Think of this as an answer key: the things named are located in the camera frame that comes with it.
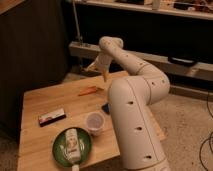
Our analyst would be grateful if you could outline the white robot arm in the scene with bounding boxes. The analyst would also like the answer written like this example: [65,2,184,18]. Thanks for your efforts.
[88,36,171,171]

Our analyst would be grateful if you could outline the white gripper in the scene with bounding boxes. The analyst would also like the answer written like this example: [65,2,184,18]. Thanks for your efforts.
[85,52,112,82]

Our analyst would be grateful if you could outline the metal stand pole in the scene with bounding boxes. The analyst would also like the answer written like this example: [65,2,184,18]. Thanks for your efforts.
[71,0,84,73]

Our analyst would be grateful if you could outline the white dressing bottle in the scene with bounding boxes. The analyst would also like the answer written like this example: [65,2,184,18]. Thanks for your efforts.
[65,129,81,171]

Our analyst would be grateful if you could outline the wooden folding table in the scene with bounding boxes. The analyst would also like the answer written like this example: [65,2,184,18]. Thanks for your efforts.
[17,70,167,171]

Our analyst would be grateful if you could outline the blue sponge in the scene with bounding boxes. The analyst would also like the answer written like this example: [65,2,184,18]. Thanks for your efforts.
[101,103,110,115]

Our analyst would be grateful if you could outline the long grey case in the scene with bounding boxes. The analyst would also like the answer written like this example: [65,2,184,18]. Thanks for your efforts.
[69,41,213,81]

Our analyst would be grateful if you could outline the black cables on floor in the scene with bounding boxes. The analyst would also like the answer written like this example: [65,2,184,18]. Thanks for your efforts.
[198,96,213,171]

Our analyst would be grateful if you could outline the green plate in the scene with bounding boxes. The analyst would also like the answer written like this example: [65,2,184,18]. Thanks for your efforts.
[52,127,92,168]

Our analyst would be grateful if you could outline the background shelf with items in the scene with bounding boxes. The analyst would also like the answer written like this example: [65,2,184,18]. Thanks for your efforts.
[66,0,213,21]

